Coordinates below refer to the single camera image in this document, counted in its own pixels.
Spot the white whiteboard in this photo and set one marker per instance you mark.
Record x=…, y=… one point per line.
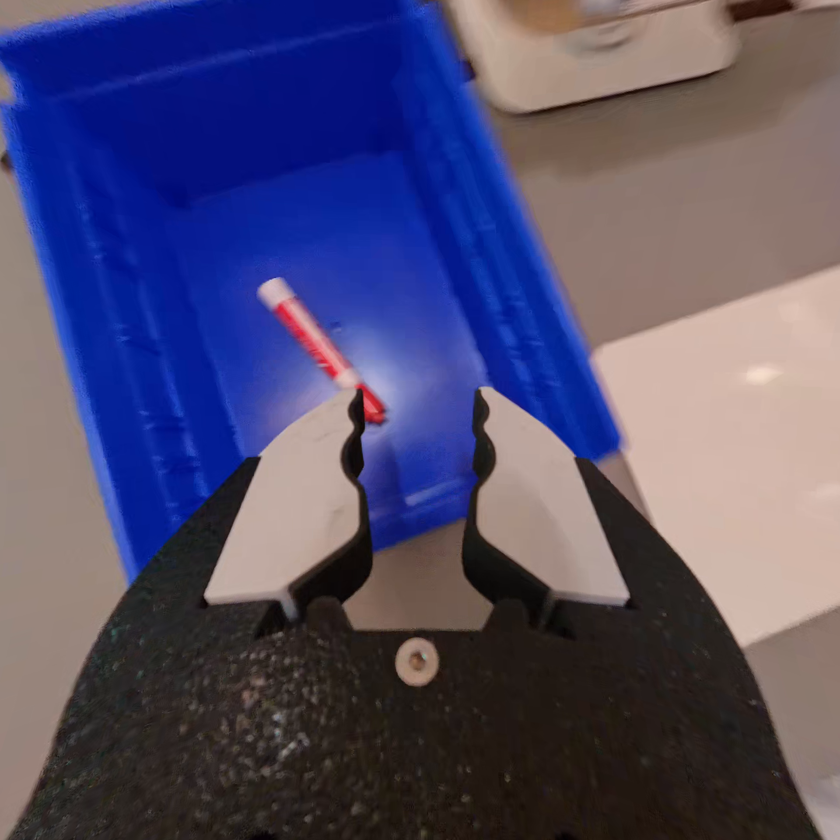
x=722, y=459

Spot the red marker cap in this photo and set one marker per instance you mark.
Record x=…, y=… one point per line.
x=374, y=407

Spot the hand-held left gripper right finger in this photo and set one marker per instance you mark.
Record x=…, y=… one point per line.
x=544, y=518

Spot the red dry-erase marker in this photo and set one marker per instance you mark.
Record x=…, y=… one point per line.
x=298, y=328

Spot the wooden sign stand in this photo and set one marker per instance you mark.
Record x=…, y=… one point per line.
x=558, y=72

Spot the blue plastic bin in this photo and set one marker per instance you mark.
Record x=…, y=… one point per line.
x=295, y=216

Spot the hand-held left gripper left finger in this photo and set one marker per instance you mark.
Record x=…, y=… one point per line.
x=289, y=518

